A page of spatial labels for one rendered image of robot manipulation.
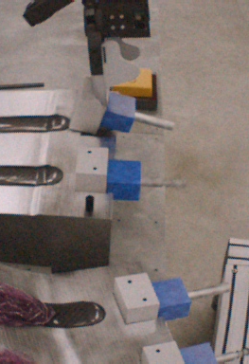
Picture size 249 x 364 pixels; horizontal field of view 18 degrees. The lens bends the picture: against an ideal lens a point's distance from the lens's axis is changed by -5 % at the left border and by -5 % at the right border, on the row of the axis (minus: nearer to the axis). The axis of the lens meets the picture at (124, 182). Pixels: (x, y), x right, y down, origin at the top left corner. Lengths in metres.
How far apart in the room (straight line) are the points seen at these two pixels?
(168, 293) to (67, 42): 0.68
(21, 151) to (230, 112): 1.74
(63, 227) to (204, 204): 1.40
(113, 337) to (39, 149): 0.30
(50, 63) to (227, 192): 1.11
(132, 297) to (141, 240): 0.19
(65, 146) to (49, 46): 0.43
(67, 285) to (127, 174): 0.16
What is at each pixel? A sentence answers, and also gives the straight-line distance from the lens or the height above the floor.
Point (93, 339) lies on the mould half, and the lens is 0.84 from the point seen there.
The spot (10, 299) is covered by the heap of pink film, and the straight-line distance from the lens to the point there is 0.82.
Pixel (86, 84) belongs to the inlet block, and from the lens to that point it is 1.04.
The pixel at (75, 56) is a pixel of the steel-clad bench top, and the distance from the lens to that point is 1.39.
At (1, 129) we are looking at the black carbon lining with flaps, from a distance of 1.08.
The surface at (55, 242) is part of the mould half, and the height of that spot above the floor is 0.85.
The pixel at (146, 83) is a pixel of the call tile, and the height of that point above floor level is 0.84.
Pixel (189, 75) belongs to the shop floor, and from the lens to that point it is 2.87.
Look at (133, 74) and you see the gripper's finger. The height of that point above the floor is 0.99.
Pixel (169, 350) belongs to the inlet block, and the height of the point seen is 0.88.
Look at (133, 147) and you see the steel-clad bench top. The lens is 1.18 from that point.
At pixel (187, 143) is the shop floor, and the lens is 2.53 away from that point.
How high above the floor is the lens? 1.52
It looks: 40 degrees down
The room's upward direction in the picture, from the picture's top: 4 degrees clockwise
